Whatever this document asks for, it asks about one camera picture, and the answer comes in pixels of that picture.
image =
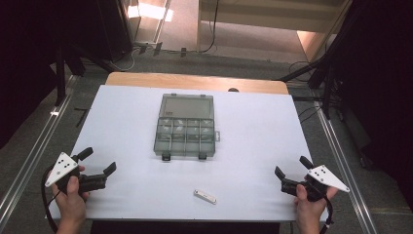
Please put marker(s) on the black metal stand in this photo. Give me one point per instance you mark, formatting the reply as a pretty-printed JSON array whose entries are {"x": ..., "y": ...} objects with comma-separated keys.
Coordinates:
[{"x": 60, "y": 78}]

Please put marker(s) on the grey transparent compartment box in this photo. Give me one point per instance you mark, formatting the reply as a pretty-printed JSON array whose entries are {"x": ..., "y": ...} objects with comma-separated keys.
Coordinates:
[{"x": 185, "y": 128}]

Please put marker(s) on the dark round knob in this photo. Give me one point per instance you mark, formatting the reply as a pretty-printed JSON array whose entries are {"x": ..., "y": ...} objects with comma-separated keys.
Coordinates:
[{"x": 233, "y": 90}]

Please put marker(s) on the slanted metal pole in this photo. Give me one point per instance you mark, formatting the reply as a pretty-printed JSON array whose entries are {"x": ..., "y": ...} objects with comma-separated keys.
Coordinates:
[{"x": 162, "y": 21}]

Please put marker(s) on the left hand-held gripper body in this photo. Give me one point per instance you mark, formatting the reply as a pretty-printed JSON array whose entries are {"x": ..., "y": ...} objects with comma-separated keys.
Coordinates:
[{"x": 61, "y": 169}]

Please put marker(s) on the white table board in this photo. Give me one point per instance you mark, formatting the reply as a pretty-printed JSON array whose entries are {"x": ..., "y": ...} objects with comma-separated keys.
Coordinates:
[{"x": 253, "y": 146}]

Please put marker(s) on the aluminium floor rail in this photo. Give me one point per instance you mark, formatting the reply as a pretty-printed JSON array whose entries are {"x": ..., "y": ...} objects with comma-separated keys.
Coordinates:
[
  {"x": 344, "y": 169},
  {"x": 35, "y": 156}
]

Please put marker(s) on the small white flat bar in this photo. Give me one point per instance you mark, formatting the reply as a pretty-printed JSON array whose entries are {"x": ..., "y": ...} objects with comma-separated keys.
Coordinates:
[{"x": 205, "y": 197}]

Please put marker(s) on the person's left hand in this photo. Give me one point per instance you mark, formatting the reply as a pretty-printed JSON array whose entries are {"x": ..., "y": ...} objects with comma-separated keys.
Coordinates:
[{"x": 71, "y": 203}]

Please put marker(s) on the wooden table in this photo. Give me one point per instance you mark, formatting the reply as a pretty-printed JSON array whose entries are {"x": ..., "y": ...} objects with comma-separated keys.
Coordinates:
[{"x": 195, "y": 81}]

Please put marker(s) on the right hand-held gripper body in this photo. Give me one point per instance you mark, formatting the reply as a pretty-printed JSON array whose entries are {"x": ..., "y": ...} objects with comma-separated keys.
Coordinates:
[{"x": 326, "y": 178}]

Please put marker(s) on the person's right hand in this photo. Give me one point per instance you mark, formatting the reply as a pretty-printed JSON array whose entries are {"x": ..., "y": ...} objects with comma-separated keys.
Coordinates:
[{"x": 308, "y": 208}]

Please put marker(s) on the black curtain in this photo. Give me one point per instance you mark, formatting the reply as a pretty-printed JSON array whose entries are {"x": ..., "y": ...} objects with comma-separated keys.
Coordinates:
[
  {"x": 383, "y": 81},
  {"x": 32, "y": 48}
]

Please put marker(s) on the black tripod stand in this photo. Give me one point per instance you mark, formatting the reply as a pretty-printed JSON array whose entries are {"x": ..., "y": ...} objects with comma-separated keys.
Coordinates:
[{"x": 327, "y": 87}]

